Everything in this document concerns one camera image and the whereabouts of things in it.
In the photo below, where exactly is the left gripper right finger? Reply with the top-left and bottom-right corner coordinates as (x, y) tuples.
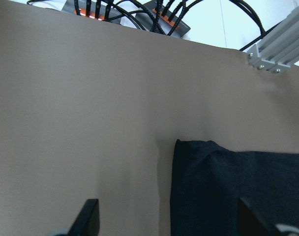
(237, 198), (283, 236)

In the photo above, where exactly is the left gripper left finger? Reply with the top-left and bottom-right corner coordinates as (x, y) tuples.
(66, 199), (100, 236)

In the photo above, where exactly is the black t-shirt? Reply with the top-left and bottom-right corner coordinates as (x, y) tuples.
(170, 140), (299, 236)

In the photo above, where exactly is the aluminium frame cage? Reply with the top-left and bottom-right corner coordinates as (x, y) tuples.
(246, 6), (299, 74)

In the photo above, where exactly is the power strip with cables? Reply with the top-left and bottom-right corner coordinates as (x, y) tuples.
(60, 0), (123, 25)
(135, 0), (191, 38)

